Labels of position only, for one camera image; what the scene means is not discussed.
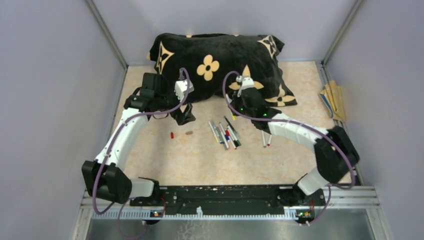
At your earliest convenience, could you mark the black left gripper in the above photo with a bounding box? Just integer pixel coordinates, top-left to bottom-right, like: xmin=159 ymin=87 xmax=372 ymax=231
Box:
xmin=156 ymin=83 xmax=195 ymax=127

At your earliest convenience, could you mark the white pen with yellow cap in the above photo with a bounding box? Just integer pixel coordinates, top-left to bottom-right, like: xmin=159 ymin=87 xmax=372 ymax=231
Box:
xmin=225 ymin=93 xmax=237 ymax=121

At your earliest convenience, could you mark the white pen with brown cap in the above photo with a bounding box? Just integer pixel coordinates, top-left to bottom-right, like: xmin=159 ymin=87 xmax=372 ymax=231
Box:
xmin=261 ymin=130 xmax=267 ymax=148

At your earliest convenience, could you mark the white marker with red cap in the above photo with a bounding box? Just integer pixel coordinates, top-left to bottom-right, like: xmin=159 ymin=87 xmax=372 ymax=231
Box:
xmin=267 ymin=134 xmax=273 ymax=147

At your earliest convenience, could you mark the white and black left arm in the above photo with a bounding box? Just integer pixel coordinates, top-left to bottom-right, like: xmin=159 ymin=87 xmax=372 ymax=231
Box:
xmin=81 ymin=68 xmax=196 ymax=207

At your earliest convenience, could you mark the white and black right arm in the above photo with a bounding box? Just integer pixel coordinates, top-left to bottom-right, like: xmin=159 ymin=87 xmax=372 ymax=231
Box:
xmin=230 ymin=88 xmax=360 ymax=206

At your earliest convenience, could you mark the white pen with light-green cap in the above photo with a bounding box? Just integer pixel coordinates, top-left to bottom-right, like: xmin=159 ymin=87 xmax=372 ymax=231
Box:
xmin=208 ymin=121 xmax=221 ymax=144

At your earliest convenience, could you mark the white pen with red cap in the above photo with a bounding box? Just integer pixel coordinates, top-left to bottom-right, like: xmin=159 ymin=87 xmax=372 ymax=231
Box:
xmin=225 ymin=128 xmax=237 ymax=150

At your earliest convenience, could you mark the black pillow with cream flowers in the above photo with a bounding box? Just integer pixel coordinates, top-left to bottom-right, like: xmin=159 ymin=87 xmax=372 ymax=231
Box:
xmin=146 ymin=33 xmax=297 ymax=107

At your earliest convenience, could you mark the folded yellow and blue cloth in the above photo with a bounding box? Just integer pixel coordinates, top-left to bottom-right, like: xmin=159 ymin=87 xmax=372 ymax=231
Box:
xmin=318 ymin=79 xmax=347 ymax=123

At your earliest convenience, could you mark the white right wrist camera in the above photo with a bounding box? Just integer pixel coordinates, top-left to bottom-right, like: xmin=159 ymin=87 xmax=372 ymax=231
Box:
xmin=236 ymin=75 xmax=254 ymax=98

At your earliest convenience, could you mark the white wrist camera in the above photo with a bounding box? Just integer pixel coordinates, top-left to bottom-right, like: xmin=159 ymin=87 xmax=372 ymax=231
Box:
xmin=174 ymin=79 xmax=194 ymax=103
xmin=236 ymin=75 xmax=254 ymax=98

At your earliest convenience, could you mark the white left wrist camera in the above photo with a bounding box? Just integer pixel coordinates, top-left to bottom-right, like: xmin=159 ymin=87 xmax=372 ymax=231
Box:
xmin=174 ymin=79 xmax=194 ymax=103

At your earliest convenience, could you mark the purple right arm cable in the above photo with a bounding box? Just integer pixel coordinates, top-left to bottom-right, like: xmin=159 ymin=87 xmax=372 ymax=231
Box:
xmin=221 ymin=70 xmax=357 ymax=226

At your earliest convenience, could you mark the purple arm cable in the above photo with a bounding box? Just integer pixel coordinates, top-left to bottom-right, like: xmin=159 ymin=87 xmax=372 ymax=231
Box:
xmin=91 ymin=67 xmax=192 ymax=239
xmin=221 ymin=70 xmax=357 ymax=226

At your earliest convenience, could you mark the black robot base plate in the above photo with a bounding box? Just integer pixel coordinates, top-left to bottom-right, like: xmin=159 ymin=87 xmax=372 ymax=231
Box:
xmin=130 ymin=184 xmax=326 ymax=216

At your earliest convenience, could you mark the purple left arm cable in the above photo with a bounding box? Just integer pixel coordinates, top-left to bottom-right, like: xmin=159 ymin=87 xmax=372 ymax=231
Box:
xmin=91 ymin=67 xmax=192 ymax=239

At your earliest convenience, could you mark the aluminium wall rail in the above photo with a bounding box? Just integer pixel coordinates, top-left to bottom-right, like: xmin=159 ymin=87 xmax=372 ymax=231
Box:
xmin=84 ymin=0 xmax=129 ymax=71

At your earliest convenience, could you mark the aluminium front frame rail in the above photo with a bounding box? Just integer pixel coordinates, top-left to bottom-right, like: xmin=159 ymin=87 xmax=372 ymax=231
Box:
xmin=71 ymin=184 xmax=392 ymax=240

